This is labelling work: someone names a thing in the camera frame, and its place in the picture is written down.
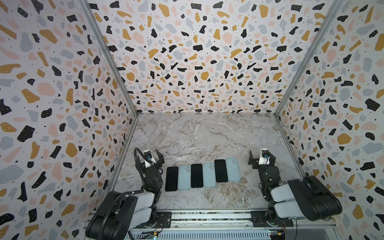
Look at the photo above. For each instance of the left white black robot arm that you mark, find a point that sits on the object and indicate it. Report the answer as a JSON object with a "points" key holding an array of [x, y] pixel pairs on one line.
{"points": [[121, 212]]}

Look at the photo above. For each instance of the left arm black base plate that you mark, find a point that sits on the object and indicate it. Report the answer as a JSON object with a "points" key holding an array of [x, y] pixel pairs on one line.
{"points": [[161, 220]]}

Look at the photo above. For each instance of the grey phone case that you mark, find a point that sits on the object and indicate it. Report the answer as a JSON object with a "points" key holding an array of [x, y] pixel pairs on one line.
{"points": [[233, 170], [209, 176], [184, 180]]}

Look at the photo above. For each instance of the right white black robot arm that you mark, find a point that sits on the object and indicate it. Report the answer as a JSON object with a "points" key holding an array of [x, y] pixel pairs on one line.
{"points": [[305, 198]]}

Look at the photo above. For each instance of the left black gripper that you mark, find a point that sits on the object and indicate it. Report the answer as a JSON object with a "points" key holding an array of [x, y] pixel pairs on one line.
{"points": [[160, 161]]}

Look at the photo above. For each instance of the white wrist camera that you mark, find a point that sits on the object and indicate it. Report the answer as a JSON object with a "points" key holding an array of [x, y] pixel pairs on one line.
{"points": [[264, 157], [149, 159]]}

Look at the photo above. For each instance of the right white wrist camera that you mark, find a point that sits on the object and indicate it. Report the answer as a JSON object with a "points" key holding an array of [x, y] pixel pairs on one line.
{"points": [[264, 157]]}

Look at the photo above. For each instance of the black phone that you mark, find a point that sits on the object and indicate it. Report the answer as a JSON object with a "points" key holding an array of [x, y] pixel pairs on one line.
{"points": [[221, 171], [197, 176]]}

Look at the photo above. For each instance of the purple phone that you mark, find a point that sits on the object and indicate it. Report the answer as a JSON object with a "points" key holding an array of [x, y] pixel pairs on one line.
{"points": [[172, 178]]}

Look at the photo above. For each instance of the green circuit board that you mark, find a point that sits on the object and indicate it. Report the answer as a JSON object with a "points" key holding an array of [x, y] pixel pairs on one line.
{"points": [[150, 236]]}

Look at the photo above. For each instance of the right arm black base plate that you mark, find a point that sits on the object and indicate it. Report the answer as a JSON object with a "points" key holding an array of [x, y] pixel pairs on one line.
{"points": [[261, 219]]}

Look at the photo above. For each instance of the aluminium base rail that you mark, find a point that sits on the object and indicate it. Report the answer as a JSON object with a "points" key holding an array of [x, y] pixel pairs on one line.
{"points": [[234, 224]]}

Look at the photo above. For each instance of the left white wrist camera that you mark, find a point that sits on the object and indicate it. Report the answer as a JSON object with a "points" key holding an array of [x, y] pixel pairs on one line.
{"points": [[149, 159]]}

